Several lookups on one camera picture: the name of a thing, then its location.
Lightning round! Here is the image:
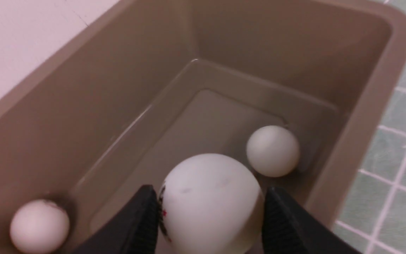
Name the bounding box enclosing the white ping-pong ball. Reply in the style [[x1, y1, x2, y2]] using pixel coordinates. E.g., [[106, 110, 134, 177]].
[[158, 154, 264, 254]]

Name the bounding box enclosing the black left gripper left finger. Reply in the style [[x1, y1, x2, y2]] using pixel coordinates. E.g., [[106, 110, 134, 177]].
[[73, 185, 159, 254]]

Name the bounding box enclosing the green checkered tablecloth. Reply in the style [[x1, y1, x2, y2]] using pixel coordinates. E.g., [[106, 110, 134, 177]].
[[333, 0, 406, 254]]

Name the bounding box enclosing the olive plastic bin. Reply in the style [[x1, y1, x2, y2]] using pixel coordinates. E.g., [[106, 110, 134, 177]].
[[0, 0, 406, 254]]

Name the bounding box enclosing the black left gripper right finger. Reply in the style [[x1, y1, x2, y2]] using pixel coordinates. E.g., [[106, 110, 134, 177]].
[[262, 187, 360, 254]]

